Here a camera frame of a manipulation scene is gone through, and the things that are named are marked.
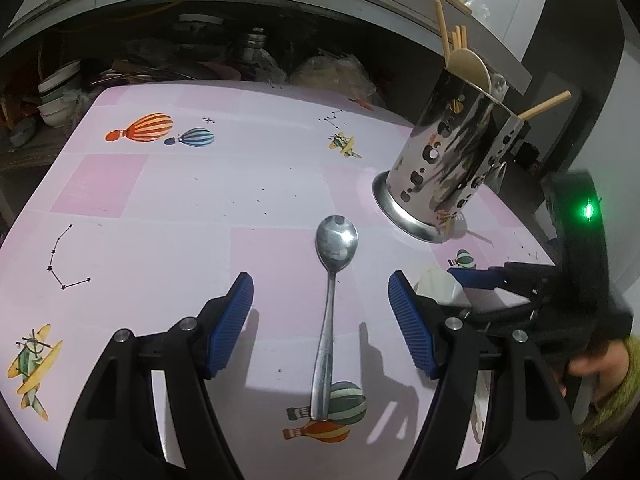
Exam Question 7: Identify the slim steel spoon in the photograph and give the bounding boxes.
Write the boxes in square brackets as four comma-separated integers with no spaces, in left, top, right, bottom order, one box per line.
[310,214,358,422]

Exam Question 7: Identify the white ceramic soup spoon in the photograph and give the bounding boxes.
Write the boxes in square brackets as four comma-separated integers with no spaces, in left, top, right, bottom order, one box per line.
[447,48,492,93]

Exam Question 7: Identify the person's right hand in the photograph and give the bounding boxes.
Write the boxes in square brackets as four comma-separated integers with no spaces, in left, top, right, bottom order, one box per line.
[566,340,630,402]

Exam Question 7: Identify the wooden chopstick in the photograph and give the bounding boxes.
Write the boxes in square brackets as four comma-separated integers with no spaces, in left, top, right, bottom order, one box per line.
[434,0,450,65]
[457,25,468,49]
[518,90,572,122]
[451,26,462,50]

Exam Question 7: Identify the stacked white bowls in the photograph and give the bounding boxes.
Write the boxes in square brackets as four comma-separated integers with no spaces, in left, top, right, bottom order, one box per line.
[38,60,85,129]

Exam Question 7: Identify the wide steel soup spoon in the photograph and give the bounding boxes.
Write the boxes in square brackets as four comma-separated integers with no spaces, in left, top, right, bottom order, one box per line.
[490,73,509,103]

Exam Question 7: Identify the perforated steel utensil holder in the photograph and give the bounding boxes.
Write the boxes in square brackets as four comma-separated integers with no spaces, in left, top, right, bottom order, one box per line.
[372,70,524,243]

